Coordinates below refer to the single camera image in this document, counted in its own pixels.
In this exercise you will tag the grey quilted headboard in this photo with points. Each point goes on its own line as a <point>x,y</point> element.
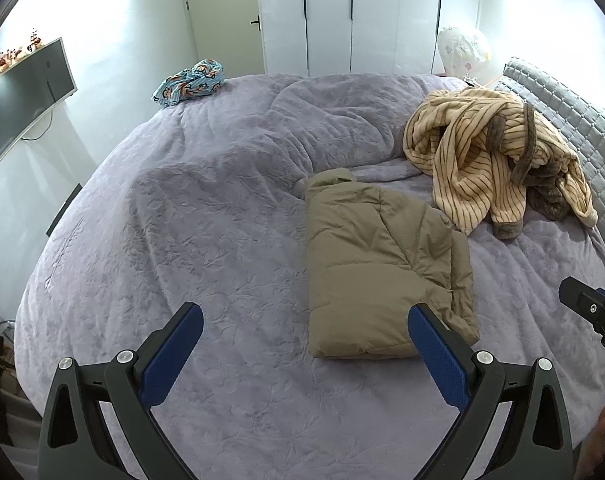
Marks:
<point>582,110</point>

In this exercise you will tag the wall television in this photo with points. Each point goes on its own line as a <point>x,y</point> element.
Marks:
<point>22,100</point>

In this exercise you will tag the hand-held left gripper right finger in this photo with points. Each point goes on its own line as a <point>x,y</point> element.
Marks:
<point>440,355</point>

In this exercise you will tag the white door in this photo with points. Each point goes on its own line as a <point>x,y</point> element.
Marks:
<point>222,20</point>

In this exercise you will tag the striped beige fleece robe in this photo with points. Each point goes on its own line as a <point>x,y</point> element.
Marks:
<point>457,185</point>

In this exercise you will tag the white wardrobe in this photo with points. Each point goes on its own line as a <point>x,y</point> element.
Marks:
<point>332,20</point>

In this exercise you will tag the small figurine ornaments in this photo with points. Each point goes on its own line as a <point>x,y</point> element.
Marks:
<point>5,60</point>

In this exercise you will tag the blue patterned cloth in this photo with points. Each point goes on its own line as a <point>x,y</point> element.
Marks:
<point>192,82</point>

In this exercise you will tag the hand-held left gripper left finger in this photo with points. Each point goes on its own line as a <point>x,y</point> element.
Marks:
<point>175,355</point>

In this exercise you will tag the khaki puffer jacket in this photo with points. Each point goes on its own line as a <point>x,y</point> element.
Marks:
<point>372,270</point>

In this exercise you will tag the purple plush blanket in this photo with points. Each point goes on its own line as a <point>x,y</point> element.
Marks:
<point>182,220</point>

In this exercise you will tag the white printed plastic bag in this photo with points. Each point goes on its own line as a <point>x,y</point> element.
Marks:
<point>462,50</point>

